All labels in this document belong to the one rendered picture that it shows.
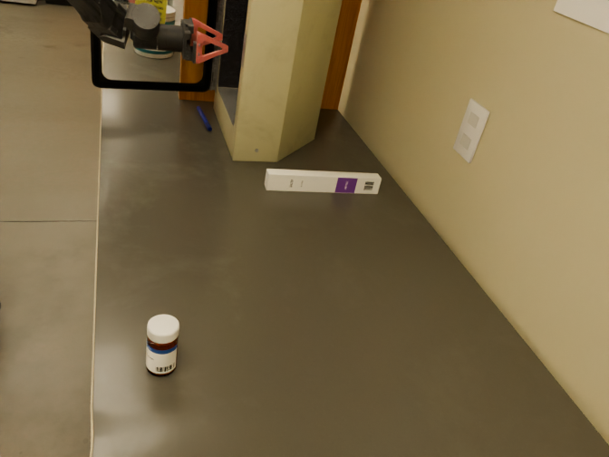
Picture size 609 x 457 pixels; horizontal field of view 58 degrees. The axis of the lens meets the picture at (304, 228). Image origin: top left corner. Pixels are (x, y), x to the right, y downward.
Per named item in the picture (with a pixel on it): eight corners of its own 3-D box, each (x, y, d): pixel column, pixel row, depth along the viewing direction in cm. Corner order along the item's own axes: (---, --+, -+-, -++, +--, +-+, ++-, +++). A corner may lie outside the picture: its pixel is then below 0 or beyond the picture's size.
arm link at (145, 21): (110, 5, 125) (99, 41, 123) (107, -21, 114) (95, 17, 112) (162, 24, 128) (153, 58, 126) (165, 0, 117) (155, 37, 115)
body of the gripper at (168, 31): (188, 19, 130) (156, 15, 128) (192, 31, 122) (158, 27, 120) (188, 47, 133) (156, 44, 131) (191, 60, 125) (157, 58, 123)
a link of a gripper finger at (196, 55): (226, 27, 128) (185, 24, 125) (230, 36, 123) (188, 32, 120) (224, 57, 132) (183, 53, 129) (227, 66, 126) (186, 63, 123)
